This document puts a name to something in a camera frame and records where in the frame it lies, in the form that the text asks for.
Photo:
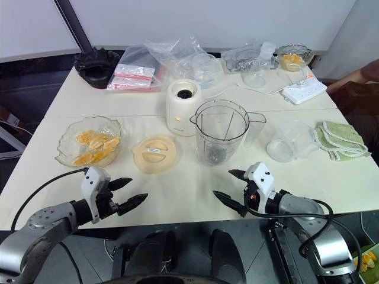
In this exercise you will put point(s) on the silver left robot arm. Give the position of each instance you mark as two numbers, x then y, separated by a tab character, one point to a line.
44	230

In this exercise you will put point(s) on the white power strip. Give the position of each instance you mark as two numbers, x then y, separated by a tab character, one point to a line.
303	91

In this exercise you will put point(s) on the black appliance base with bag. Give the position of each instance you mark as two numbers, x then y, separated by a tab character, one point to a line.
96	68

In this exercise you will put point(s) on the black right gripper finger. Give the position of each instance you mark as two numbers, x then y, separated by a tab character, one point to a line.
238	174
229	199

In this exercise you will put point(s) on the cream blender lid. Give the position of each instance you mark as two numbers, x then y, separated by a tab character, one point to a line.
155	154

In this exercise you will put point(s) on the green tray with orange slices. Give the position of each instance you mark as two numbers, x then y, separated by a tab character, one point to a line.
368	263

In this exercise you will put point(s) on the crumpled clear plastic bag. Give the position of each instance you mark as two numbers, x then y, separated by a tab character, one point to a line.
174	56

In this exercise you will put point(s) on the brown cardboard box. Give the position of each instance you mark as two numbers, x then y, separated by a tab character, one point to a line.
10	116

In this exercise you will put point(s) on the black metal frame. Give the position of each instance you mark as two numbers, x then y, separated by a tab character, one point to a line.
281	251

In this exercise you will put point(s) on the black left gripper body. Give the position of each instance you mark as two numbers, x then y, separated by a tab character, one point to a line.
105	201

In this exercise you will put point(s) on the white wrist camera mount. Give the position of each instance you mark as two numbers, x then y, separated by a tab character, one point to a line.
262	180
93	183

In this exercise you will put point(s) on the red-striped zip bags stack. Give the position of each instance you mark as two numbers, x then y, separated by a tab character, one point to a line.
133	74

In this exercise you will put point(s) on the peeled orange segment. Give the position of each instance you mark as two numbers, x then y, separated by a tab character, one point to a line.
83	138
97	141
112	144
87	158

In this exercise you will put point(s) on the clear plastic dome lid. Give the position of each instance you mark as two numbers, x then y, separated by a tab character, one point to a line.
253	79

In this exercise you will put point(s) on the person bare forearm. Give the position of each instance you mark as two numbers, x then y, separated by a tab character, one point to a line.
355	75

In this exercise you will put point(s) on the cream blender base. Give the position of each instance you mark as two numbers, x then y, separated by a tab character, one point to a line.
177	115

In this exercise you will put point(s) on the clear plastic bottle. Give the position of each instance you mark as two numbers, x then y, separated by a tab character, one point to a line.
267	54

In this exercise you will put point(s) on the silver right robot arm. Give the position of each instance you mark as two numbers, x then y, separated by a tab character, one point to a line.
308	213

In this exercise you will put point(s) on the small scalloped glass bowl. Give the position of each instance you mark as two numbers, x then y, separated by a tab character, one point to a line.
308	54

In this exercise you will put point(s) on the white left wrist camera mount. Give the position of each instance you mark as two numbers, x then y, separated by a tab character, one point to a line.
93	183

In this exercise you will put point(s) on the green folded cloths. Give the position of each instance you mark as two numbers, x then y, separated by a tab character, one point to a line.
340	139

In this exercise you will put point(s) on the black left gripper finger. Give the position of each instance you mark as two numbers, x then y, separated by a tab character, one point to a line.
121	183
133	201

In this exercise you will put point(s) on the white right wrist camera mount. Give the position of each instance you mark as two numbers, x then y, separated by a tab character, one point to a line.
262	180

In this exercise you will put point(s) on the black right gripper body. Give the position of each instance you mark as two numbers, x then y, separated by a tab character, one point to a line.
251	196

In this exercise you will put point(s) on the clear bag with dark contents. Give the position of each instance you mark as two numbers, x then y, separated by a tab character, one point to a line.
240	59

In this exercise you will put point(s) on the clear plastic cup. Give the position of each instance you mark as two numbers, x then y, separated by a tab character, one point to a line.
207	69

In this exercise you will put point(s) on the large scalloped glass bowl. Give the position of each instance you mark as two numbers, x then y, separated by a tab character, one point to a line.
68	139

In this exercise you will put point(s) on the clear glass pitcher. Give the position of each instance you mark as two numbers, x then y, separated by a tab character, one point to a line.
285	142

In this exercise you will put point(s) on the dark slanted pole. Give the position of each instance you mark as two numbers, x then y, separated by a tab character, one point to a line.
74	23

